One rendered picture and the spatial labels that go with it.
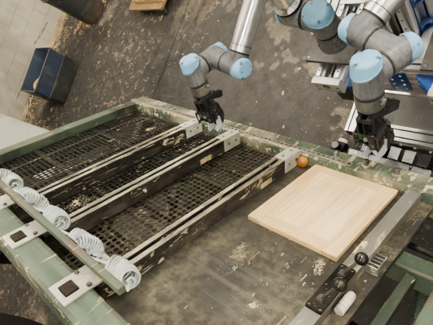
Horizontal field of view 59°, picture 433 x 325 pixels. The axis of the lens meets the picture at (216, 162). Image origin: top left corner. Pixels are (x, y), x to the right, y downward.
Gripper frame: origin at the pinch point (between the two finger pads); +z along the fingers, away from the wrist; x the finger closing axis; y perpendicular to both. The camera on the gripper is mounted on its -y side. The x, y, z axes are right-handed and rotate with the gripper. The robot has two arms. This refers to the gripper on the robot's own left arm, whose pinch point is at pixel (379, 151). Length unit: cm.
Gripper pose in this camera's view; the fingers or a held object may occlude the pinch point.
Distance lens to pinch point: 125.5
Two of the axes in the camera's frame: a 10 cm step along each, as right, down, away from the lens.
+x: 7.2, 2.6, -6.4
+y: -5.9, 7.1, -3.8
